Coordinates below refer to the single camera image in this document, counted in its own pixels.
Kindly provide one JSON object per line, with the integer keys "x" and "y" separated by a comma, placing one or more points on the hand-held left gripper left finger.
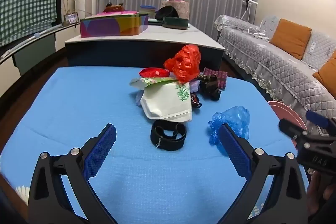
{"x": 102, "y": 150}

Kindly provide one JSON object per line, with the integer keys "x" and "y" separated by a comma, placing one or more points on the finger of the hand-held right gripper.
{"x": 288, "y": 128}
{"x": 317, "y": 117}

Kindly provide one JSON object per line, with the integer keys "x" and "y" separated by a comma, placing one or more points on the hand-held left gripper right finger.
{"x": 235, "y": 150}

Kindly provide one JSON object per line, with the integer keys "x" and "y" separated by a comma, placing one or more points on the pink waste bin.
{"x": 283, "y": 111}

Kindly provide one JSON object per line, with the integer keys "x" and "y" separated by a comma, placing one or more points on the blue plastic bag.
{"x": 236, "y": 115}

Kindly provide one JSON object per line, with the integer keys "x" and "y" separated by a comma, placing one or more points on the small black red wrapper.
{"x": 195, "y": 101}

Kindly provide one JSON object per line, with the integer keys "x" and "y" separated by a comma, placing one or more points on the dark brown wrapper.
{"x": 210, "y": 87}

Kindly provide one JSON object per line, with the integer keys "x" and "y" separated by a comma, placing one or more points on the maroon patterned packet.
{"x": 220, "y": 77}

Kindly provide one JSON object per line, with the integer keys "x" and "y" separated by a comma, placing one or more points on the white paper bag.
{"x": 165, "y": 103}

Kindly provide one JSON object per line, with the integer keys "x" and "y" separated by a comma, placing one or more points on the green floral packet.
{"x": 155, "y": 81}

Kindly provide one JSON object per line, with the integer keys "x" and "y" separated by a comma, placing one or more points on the red snack packet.
{"x": 153, "y": 72}

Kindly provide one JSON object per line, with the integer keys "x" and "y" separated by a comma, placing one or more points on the red plastic bag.
{"x": 186, "y": 61}

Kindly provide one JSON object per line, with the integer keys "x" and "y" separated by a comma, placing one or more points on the person's right hand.
{"x": 315, "y": 195}

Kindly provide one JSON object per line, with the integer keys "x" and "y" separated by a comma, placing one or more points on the orange cushion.
{"x": 328, "y": 71}
{"x": 291, "y": 37}

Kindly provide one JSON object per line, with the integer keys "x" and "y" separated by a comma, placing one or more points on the blue tablecloth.
{"x": 78, "y": 108}

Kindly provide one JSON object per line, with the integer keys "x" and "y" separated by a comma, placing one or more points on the grey quilted sofa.
{"x": 275, "y": 61}

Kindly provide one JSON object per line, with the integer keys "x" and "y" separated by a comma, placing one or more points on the television stand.
{"x": 34, "y": 48}

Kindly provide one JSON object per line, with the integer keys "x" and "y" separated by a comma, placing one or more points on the multicoloured box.
{"x": 110, "y": 26}

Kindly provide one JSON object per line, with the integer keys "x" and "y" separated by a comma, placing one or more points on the white top coffee table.
{"x": 162, "y": 35}

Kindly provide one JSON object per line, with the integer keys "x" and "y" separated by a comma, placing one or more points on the white rod with blue tip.
{"x": 36, "y": 35}

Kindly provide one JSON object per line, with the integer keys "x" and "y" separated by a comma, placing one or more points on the green round tin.
{"x": 174, "y": 22}

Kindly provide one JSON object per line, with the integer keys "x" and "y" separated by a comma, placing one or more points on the stack of coloured bowls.
{"x": 147, "y": 7}

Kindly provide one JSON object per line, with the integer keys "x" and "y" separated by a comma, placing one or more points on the pink quilted basket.
{"x": 183, "y": 8}

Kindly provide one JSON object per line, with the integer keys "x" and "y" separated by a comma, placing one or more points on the black television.
{"x": 59, "y": 3}

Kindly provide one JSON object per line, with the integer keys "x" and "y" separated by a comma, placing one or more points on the green checked cloth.
{"x": 26, "y": 8}

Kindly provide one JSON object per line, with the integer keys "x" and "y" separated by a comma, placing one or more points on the small photo frame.
{"x": 71, "y": 18}

